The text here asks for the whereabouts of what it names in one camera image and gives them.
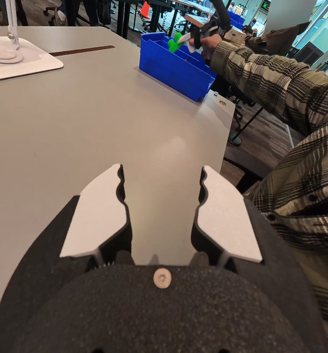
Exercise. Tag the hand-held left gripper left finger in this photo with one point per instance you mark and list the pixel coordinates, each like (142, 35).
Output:
(97, 220)

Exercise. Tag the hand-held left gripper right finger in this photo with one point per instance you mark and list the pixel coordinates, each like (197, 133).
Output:
(227, 223)

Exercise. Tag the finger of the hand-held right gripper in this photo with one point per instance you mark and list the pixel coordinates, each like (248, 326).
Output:
(191, 47)
(187, 38)

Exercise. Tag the green two-stud mega block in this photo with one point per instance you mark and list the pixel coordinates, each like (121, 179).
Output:
(173, 45)

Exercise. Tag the blue plastic bin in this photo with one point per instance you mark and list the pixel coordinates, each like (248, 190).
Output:
(235, 20)
(175, 69)

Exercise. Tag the person's right forearm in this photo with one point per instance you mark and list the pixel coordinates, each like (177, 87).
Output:
(277, 82)

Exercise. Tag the person's right hand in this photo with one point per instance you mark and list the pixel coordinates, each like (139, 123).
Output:
(210, 45)

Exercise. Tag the wood top office desk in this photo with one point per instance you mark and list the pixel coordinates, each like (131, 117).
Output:
(195, 19)

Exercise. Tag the orange traffic cone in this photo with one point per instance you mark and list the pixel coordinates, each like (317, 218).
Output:
(145, 11)

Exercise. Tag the black office chair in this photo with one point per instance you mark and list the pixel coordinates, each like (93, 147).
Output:
(235, 91)

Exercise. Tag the grey framed panel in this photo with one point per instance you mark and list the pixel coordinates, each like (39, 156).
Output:
(308, 53)

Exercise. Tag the black tripod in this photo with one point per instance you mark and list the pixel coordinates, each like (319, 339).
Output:
(246, 124)

